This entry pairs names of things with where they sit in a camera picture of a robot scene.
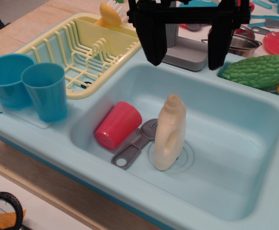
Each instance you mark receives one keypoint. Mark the grey plastic spatula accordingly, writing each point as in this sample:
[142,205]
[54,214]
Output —
[126,156]

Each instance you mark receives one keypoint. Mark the blue cup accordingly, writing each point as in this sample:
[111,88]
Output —
[13,93]
[45,83]

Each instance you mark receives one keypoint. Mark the grey slotted spatula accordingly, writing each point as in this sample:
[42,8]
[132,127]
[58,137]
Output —
[270,23]

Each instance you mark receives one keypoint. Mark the cream detergent bottle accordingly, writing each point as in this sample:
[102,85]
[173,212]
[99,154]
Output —
[170,133]

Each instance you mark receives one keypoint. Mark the red plastic cup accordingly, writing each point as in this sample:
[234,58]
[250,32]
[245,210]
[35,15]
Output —
[121,122]

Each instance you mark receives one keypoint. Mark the grey small spoon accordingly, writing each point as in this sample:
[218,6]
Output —
[259,30]

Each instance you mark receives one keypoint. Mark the green bitter gourd toy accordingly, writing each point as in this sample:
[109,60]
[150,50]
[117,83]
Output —
[257,72]

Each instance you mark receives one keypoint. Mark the grey toy faucet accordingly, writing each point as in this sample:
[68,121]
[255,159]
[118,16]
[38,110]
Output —
[183,52]

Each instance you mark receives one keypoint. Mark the light blue toy sink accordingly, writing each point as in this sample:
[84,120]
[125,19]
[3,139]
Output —
[227,177]

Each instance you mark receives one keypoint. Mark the orange tape piece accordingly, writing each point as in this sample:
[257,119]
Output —
[7,220]

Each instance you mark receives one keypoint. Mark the yellow drying rack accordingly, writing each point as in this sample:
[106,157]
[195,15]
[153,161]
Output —
[89,54]

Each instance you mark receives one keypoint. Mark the metal pot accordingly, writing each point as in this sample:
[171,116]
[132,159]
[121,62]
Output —
[243,42]

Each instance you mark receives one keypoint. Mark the blue cup left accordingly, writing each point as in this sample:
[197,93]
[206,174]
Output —
[13,93]

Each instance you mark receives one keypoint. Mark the teal plastic plate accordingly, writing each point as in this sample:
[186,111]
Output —
[199,3]

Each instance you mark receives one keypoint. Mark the blue cup right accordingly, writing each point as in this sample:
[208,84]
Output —
[45,83]

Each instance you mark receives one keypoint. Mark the teal plastic utensil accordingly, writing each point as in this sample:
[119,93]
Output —
[259,20]

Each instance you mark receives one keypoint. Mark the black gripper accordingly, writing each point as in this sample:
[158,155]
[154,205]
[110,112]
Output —
[150,18]

